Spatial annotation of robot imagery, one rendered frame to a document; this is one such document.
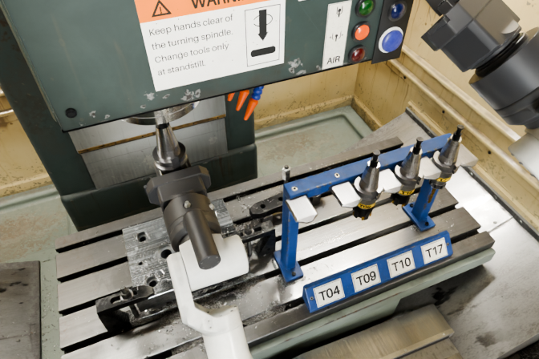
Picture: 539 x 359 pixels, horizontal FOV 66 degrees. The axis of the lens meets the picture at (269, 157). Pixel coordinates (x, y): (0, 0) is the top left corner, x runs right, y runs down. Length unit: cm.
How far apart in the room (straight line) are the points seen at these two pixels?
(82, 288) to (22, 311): 39
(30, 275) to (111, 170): 49
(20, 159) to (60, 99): 142
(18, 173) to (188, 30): 155
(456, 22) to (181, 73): 29
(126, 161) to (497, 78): 114
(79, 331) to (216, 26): 92
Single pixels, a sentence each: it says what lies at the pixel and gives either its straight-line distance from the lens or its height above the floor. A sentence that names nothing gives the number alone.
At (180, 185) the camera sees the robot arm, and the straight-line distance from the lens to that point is 78.
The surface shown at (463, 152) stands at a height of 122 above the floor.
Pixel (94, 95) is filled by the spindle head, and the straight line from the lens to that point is 48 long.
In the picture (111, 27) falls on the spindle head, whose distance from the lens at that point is 44.
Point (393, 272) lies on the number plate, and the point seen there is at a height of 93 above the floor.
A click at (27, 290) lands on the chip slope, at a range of 166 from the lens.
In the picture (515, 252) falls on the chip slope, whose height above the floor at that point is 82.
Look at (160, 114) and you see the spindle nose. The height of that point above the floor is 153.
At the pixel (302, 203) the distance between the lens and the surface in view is 92.
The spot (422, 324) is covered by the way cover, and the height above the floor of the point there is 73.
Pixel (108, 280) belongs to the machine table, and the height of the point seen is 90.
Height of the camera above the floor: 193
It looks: 45 degrees down
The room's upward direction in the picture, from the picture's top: straight up
